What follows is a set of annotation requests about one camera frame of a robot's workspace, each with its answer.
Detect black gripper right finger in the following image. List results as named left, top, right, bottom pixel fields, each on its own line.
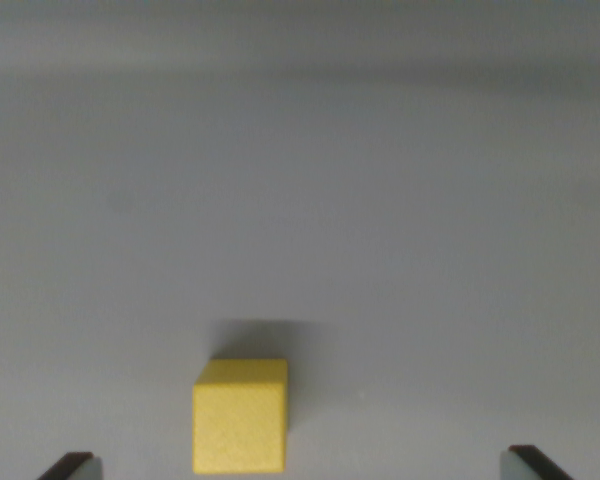
left=499, top=444, right=576, bottom=480

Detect yellow cube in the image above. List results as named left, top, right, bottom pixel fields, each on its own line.
left=192, top=358, right=289, bottom=475

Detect white plastic bin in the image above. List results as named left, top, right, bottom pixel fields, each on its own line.
left=0, top=0, right=600, bottom=480

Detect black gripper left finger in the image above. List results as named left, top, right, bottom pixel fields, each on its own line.
left=37, top=452, right=104, bottom=480

